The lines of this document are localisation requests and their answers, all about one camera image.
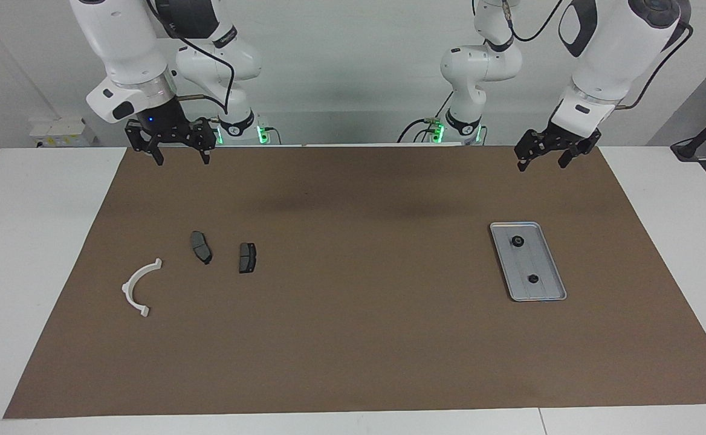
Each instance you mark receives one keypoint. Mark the dark grey brake pad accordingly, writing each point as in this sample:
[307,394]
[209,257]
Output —
[199,244]
[247,258]

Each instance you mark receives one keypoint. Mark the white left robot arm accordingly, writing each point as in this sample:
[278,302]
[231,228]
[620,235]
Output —
[613,48]

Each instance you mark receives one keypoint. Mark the black knob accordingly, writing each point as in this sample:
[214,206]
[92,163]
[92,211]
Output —
[533,278]

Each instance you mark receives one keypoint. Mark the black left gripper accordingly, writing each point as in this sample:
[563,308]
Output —
[567,142]

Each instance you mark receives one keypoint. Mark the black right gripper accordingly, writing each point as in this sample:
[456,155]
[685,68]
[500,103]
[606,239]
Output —
[162,121]

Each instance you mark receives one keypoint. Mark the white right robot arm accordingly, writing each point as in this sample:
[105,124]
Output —
[123,42]

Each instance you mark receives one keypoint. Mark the silver metal tray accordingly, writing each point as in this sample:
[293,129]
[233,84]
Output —
[537,258]

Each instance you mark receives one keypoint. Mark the brown table mat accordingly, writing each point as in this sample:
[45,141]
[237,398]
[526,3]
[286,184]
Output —
[353,338]

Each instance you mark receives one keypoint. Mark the black clamp stand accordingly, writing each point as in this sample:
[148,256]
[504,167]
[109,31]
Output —
[700,142]

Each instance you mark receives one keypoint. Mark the white curved plastic bracket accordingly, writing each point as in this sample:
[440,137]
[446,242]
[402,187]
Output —
[127,290]

